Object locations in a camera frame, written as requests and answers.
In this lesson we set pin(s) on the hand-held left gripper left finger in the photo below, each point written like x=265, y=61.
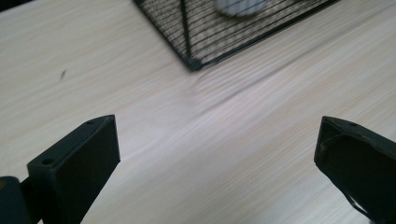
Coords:
x=81, y=168

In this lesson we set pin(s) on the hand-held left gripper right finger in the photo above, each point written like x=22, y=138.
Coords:
x=361, y=168

